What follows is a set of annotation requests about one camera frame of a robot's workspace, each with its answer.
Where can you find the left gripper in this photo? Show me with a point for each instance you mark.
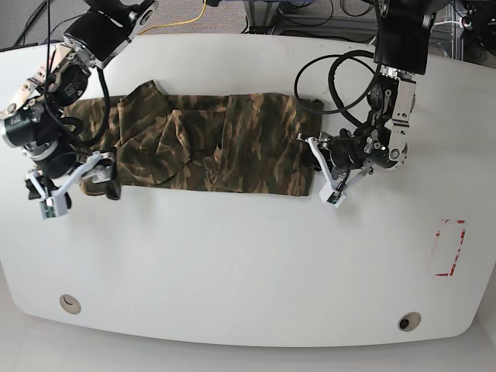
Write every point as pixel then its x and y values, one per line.
pixel 337 178

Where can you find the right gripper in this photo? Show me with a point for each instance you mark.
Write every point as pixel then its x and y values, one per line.
pixel 57 174

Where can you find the camouflage t-shirt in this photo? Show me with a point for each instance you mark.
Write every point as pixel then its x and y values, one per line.
pixel 228 143

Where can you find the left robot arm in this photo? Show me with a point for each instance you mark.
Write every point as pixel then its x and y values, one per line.
pixel 381 114

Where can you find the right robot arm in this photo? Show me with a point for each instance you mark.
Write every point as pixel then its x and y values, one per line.
pixel 34 120

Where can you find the red tape rectangle marking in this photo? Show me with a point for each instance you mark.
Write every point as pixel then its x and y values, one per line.
pixel 448 244

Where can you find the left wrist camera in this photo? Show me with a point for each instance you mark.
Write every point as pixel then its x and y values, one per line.
pixel 328 195

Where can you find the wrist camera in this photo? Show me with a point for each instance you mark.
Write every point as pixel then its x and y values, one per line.
pixel 54 207
pixel 328 195

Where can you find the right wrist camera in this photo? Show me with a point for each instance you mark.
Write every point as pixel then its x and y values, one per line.
pixel 54 207

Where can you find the left table cable grommet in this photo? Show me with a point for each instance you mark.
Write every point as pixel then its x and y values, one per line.
pixel 70 304

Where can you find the table cable grommet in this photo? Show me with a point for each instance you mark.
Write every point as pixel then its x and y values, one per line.
pixel 70 304
pixel 409 322

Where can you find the right table cable grommet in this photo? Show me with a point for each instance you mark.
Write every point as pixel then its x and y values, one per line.
pixel 409 322

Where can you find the aluminium frame stand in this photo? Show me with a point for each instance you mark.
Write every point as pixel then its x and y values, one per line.
pixel 266 17

